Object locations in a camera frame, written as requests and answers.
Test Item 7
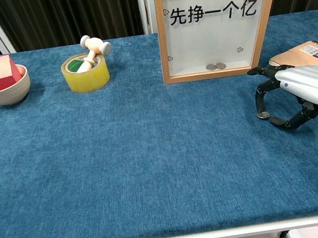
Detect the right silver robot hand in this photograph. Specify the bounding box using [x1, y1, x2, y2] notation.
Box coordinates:
[245, 57, 318, 135]

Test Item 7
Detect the brown spiral notebook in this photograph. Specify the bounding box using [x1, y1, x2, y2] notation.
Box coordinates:
[266, 39, 318, 83]

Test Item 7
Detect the white table leg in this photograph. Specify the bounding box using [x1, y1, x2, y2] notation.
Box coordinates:
[284, 227, 303, 238]

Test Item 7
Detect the blue table cloth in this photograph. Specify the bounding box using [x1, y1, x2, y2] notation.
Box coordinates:
[0, 9, 318, 238]

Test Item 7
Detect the small wooden toy hammer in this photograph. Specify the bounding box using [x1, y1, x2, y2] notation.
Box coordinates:
[72, 31, 115, 74]

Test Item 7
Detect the yellow tape roll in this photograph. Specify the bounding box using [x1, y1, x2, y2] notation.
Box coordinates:
[59, 50, 113, 96]

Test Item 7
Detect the beige ribbed bowl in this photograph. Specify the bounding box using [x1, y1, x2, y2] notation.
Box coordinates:
[0, 62, 34, 107]

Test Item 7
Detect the wooden frame money box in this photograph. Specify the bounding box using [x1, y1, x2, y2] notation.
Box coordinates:
[152, 0, 296, 86]

